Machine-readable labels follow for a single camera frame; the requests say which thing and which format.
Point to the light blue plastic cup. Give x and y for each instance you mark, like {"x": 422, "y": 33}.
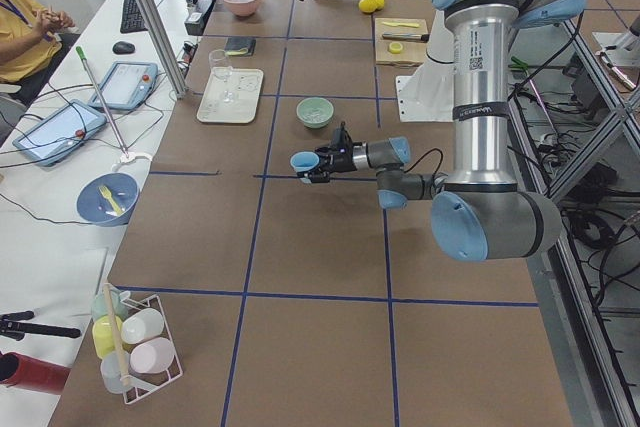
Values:
{"x": 304, "y": 161}

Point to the green bowl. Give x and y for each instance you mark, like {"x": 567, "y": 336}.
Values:
{"x": 315, "y": 112}

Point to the blue bowl with fork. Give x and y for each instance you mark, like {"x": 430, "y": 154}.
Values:
{"x": 93, "y": 208}

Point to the yellow lemon front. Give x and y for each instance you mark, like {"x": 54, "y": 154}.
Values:
{"x": 368, "y": 6}

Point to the grey yellow folded cloth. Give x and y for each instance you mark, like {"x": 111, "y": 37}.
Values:
{"x": 240, "y": 46}

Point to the yellow plastic knife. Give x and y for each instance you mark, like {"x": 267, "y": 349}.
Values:
{"x": 401, "y": 24}

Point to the lemon half slice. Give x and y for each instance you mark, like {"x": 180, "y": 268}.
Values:
{"x": 395, "y": 47}

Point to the wooden cutting board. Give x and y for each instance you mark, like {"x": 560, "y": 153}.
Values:
{"x": 413, "y": 53}

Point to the cream bear tray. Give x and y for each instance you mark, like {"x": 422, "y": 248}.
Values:
{"x": 233, "y": 102}

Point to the clear wine glass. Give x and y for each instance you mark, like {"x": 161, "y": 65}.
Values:
{"x": 222, "y": 70}

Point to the steel muddler black cap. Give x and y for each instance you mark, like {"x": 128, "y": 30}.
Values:
{"x": 406, "y": 37}

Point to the black keyboard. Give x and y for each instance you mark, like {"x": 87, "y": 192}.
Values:
{"x": 131, "y": 18}

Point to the black computer mouse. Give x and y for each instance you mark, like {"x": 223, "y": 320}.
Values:
{"x": 123, "y": 48}

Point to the blue teach pendant far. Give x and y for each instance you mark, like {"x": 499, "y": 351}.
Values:
{"x": 128, "y": 84}

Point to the blue teach pendant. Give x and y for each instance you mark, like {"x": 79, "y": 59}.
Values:
{"x": 128, "y": 84}
{"x": 59, "y": 134}

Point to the yellow plastic fork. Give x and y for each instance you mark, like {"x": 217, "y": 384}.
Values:
{"x": 108, "y": 196}

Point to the blue teach pendant near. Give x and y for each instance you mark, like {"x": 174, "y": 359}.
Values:
{"x": 59, "y": 134}

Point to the person in yellow shirt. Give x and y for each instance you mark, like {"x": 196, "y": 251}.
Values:
{"x": 34, "y": 41}

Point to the aluminium frame post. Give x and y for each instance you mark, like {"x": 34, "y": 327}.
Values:
{"x": 163, "y": 46}

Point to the white wire cup rack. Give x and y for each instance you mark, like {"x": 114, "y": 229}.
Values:
{"x": 134, "y": 344}

